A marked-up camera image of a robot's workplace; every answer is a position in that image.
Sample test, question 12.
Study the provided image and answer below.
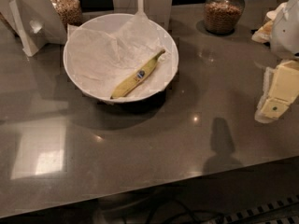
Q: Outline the black cable on floor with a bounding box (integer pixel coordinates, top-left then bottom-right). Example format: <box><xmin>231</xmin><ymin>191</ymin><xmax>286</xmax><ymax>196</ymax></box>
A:
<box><xmin>121</xmin><ymin>196</ymin><xmax>225</xmax><ymax>224</ymax></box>

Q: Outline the glass jar of grains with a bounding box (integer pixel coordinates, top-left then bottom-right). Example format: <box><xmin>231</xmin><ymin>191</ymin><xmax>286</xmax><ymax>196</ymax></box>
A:
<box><xmin>50</xmin><ymin>0</ymin><xmax>82</xmax><ymax>28</ymax></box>
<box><xmin>204</xmin><ymin>0</ymin><xmax>245</xmax><ymax>35</ymax></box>

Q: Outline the yellow banana with sticker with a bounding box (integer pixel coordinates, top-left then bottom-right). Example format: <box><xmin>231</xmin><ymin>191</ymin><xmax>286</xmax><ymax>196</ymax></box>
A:
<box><xmin>110</xmin><ymin>49</ymin><xmax>165</xmax><ymax>99</ymax></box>

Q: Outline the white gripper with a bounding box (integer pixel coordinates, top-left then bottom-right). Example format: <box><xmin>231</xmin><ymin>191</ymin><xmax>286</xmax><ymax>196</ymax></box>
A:
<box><xmin>251</xmin><ymin>0</ymin><xmax>299</xmax><ymax>123</ymax></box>

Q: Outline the black white striped strip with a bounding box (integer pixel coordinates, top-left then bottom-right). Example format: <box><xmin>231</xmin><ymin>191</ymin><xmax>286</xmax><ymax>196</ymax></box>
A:
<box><xmin>209</xmin><ymin>194</ymin><xmax>299</xmax><ymax>224</ymax></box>

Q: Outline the white paper liner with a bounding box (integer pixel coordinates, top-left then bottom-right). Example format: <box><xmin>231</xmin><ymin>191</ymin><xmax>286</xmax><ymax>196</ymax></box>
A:
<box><xmin>66</xmin><ymin>10</ymin><xmax>173</xmax><ymax>100</ymax></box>

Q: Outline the glass jar of grains right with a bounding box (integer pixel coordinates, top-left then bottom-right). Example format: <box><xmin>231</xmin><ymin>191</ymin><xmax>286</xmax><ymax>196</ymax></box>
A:
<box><xmin>204</xmin><ymin>0</ymin><xmax>245</xmax><ymax>35</ymax></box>

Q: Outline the white bowl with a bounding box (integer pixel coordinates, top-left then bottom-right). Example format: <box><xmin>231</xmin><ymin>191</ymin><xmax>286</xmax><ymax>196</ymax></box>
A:
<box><xmin>63</xmin><ymin>12</ymin><xmax>179</xmax><ymax>105</ymax></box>

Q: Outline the white card stand back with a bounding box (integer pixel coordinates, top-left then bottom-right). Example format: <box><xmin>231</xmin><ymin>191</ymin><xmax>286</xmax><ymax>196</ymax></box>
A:
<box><xmin>113</xmin><ymin>0</ymin><xmax>172</xmax><ymax>30</ymax></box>

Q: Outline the glass jar of grains left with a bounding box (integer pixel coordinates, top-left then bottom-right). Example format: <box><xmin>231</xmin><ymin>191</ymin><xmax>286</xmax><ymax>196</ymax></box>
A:
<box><xmin>50</xmin><ymin>0</ymin><xmax>82</xmax><ymax>28</ymax></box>

